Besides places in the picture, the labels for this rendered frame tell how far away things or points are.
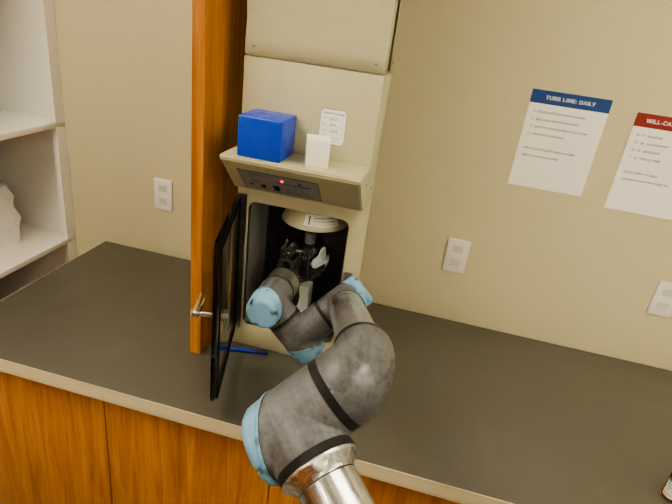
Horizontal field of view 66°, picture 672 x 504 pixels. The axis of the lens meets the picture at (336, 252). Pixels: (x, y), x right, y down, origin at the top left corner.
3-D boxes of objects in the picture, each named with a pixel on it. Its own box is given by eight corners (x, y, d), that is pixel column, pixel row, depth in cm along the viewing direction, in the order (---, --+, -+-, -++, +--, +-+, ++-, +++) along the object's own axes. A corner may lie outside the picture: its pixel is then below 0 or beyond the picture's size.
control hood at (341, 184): (237, 183, 128) (239, 143, 124) (365, 208, 123) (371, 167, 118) (217, 196, 118) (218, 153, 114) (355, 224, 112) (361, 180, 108)
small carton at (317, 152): (304, 160, 117) (307, 133, 115) (326, 162, 118) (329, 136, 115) (304, 166, 113) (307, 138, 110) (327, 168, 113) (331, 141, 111)
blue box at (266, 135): (253, 146, 123) (255, 107, 119) (293, 154, 121) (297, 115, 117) (236, 155, 114) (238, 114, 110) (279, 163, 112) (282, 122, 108)
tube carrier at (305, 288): (289, 302, 153) (295, 235, 144) (324, 310, 151) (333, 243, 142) (277, 320, 143) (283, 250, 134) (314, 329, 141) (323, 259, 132)
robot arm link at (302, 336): (341, 341, 111) (310, 302, 109) (299, 372, 111) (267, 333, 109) (337, 330, 118) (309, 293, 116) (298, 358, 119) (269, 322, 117)
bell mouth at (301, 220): (293, 203, 147) (295, 184, 145) (354, 215, 144) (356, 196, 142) (272, 224, 131) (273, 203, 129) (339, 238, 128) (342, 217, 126)
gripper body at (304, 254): (316, 245, 128) (302, 265, 118) (313, 275, 132) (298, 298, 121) (287, 239, 130) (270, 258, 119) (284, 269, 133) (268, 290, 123)
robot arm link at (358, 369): (384, 326, 68) (347, 263, 116) (316, 375, 68) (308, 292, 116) (433, 393, 70) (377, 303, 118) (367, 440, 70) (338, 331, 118)
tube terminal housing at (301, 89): (262, 299, 170) (280, 50, 138) (358, 322, 165) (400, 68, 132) (230, 340, 148) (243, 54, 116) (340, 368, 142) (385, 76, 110)
